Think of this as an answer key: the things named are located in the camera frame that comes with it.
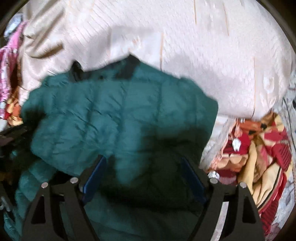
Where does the floral bed sheet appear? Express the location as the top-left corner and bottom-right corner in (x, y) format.
(200, 70), (296, 238)

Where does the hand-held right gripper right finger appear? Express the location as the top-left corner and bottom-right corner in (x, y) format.
(181, 156), (265, 241)

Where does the cream embossed blanket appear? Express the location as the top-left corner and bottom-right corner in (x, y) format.
(17, 0), (295, 122)

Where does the green puffer jacket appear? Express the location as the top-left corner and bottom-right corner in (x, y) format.
(3, 54), (219, 241)

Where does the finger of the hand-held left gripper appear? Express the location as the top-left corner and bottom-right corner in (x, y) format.
(0, 126), (31, 149)

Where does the red yellow patterned blanket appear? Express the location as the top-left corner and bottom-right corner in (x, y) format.
(216, 111), (295, 234)

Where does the orange patterned cloth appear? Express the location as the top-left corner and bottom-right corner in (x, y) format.
(5, 91), (31, 124)

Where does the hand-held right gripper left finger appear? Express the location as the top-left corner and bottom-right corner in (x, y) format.
(22, 155), (107, 241)

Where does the pink printed blanket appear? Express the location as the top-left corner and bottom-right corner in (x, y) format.
(0, 21), (28, 118)

